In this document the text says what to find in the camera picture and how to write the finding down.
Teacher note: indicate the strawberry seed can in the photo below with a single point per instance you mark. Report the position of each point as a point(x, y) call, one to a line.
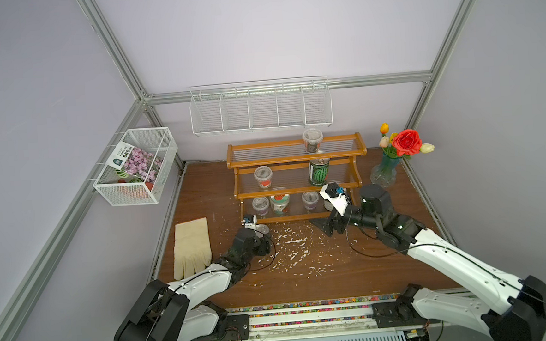
point(280, 203)

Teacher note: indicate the white tulip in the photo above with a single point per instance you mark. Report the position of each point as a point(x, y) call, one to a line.
point(427, 148)

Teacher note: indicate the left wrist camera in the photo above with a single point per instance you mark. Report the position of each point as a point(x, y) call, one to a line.
point(249, 221)

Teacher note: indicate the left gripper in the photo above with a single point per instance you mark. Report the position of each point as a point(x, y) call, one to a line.
point(263, 246)

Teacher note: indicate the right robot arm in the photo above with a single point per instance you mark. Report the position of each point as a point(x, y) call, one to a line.
point(504, 307)

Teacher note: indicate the watermelon seed can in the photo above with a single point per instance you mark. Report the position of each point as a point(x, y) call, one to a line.
point(318, 171)

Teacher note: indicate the clear jar purple label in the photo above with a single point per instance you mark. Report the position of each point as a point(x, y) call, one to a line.
point(261, 206)
point(310, 200)

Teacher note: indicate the blue glass vase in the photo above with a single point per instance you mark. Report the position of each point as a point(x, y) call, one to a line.
point(384, 174)

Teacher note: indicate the wooden three-tier shelf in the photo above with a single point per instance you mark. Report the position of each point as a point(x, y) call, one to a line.
point(289, 162)

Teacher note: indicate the yellow tulip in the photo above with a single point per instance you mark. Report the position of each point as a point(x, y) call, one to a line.
point(384, 129)

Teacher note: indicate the clear jar dark seeds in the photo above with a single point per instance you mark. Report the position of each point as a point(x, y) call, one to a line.
point(312, 139)

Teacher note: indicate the red artificial rose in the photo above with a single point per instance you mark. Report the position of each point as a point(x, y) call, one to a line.
point(407, 143)

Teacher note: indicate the clear jar red label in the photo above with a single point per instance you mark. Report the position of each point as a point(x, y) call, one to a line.
point(263, 176)

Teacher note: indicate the pink tulip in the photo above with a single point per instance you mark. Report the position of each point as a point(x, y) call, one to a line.
point(384, 142)

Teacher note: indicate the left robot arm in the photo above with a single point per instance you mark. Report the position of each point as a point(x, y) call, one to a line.
point(181, 310)

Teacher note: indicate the white wire wall rack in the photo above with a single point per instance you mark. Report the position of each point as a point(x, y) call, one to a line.
point(261, 106)

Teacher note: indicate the silver top seed can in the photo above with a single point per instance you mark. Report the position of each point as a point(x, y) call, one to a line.
point(263, 230)

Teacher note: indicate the purple flower seed packet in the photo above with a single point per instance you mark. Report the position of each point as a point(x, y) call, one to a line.
point(133, 163)

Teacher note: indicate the white wire basket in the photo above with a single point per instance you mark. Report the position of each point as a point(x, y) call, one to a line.
point(123, 192)

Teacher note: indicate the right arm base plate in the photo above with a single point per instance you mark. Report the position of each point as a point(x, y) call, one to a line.
point(396, 314)

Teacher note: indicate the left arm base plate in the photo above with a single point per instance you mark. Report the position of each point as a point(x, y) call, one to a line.
point(229, 328)

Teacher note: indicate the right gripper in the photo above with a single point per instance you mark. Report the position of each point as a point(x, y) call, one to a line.
point(335, 217)

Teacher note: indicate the cream work glove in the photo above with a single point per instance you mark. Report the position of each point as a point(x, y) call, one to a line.
point(192, 250)

